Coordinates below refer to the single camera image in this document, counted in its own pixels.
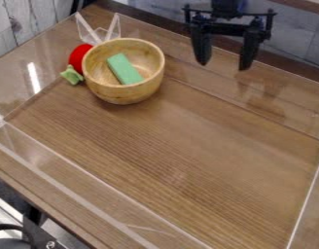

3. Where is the black cable loop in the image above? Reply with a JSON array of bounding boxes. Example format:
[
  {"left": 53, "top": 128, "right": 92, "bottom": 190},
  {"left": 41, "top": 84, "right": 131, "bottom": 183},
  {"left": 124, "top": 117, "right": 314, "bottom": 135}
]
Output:
[{"left": 0, "top": 223, "right": 33, "bottom": 249}]

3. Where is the green rectangular block stick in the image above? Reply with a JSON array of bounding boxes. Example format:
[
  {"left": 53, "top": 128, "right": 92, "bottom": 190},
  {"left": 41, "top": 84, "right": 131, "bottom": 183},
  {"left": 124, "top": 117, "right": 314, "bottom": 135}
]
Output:
[{"left": 107, "top": 53, "right": 144, "bottom": 85}]

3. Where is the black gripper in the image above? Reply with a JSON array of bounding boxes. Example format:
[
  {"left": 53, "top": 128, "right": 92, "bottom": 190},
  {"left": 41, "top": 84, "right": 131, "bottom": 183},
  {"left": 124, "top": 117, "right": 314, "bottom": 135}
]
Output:
[{"left": 182, "top": 3, "right": 277, "bottom": 71}]

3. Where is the red plush strawberry toy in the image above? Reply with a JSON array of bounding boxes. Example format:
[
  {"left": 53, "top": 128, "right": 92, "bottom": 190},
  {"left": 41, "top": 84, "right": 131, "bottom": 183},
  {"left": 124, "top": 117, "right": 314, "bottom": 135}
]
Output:
[{"left": 61, "top": 44, "right": 93, "bottom": 86}]

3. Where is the black table clamp mount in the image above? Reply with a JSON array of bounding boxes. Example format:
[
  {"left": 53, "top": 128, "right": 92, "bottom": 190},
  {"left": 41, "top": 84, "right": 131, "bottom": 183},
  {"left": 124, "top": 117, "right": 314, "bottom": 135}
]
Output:
[{"left": 23, "top": 217, "right": 68, "bottom": 249}]

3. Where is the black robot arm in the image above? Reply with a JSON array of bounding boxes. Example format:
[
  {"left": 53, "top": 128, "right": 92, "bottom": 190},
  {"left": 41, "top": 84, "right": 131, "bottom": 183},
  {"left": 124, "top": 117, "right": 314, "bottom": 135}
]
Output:
[{"left": 182, "top": 0, "right": 277, "bottom": 71}]

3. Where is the light wooden bowl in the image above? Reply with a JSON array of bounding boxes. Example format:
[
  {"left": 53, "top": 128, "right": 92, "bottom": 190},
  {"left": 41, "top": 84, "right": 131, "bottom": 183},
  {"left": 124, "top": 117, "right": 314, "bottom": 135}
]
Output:
[{"left": 81, "top": 38, "right": 166, "bottom": 105}]

